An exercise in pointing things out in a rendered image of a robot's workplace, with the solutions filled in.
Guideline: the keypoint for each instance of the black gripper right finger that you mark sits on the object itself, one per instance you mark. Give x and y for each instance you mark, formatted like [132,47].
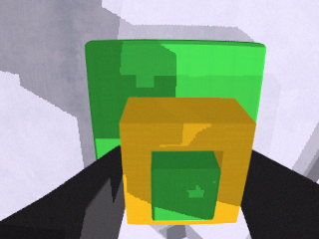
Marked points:
[278,202]

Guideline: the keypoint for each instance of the yellow square nut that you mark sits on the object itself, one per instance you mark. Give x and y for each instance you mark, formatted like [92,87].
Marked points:
[220,125]

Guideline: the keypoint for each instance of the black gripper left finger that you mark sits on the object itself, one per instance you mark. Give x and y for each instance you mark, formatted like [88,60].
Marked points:
[89,205]

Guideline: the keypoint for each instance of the long pale grey flat bar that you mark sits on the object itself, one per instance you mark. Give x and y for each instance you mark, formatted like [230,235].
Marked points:
[314,172]

